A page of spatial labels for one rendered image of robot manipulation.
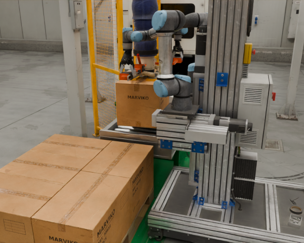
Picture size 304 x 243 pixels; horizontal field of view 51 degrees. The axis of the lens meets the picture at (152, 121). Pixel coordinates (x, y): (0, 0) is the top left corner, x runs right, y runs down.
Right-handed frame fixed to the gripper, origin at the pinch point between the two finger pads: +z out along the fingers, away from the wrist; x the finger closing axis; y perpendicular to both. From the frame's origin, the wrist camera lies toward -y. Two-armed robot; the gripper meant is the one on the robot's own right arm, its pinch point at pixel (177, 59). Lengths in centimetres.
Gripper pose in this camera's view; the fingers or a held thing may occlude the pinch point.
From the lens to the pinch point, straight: 331.7
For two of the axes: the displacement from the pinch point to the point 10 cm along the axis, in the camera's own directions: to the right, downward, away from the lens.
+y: -2.2, 3.4, -9.1
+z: 0.1, 9.4, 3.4
